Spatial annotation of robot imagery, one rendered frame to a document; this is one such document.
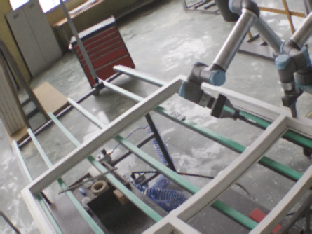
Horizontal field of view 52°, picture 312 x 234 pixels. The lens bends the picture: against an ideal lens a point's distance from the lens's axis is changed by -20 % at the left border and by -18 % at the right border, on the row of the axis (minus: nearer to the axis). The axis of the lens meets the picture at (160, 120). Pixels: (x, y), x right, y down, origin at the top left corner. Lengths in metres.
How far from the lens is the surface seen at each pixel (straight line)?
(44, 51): 8.65
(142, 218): 2.23
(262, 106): 2.10
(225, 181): 1.74
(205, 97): 2.05
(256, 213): 1.91
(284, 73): 1.76
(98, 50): 5.24
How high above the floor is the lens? 2.08
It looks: 30 degrees down
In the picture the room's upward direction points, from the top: 25 degrees counter-clockwise
